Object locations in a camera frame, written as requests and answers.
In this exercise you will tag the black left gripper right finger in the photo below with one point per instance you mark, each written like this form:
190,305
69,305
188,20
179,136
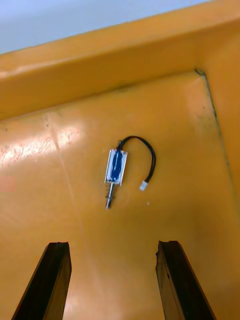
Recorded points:
178,282

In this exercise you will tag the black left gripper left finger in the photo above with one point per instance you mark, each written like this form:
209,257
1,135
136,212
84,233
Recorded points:
47,282

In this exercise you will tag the blue label metal solenoid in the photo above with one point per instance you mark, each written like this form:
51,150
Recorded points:
115,168

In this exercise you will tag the yellow-orange plastic bin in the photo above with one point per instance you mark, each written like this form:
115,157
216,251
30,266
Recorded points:
160,105

